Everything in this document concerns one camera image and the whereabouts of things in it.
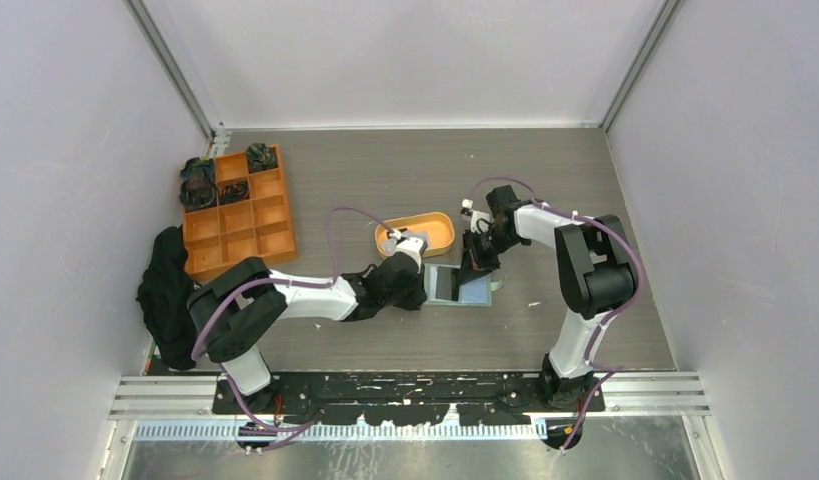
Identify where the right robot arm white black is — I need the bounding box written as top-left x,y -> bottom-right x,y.
452,185 -> 643,411

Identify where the dark item middle compartment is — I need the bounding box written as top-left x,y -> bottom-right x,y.
218,180 -> 249,206

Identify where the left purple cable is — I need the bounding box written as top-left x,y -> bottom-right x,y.
190,205 -> 400,453

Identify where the green card holder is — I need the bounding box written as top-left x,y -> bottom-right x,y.
424,264 -> 506,307

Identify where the dark rolled item left lower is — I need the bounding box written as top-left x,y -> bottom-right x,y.
179,178 -> 217,213

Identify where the white grey card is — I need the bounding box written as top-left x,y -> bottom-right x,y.
414,231 -> 430,252

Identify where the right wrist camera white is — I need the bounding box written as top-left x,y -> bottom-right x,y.
460,199 -> 493,234

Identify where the dark rolled item left upper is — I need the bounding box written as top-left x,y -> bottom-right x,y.
179,157 -> 216,183

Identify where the orange compartment organizer box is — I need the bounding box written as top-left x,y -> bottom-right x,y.
182,144 -> 299,283

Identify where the aluminium frame rail left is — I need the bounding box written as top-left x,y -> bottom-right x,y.
124,0 -> 225,142

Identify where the aluminium frame rail right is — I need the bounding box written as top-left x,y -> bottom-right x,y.
600,0 -> 685,134

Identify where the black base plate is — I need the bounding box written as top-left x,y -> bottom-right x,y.
211,371 -> 604,427

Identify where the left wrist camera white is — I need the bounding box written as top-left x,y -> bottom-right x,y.
379,229 -> 426,270

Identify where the dark rolled item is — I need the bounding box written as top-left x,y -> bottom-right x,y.
179,157 -> 216,183
179,178 -> 217,213
245,143 -> 278,174

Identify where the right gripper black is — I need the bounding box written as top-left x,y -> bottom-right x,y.
457,227 -> 524,286

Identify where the orange oval tray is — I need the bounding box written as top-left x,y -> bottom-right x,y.
374,212 -> 456,262

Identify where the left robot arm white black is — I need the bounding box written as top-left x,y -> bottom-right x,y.
186,252 -> 427,413

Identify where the aluminium frame rail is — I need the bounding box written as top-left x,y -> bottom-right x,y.
124,0 -> 225,142
600,0 -> 685,134

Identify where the dark rolled item top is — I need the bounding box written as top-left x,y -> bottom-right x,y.
245,143 -> 278,174

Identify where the white slotted cable duct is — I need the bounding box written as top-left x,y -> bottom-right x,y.
133,419 -> 547,442

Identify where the black cloth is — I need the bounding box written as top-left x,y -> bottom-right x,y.
136,226 -> 197,371

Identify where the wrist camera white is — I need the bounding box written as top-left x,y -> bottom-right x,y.
379,229 -> 426,270
460,199 -> 493,234

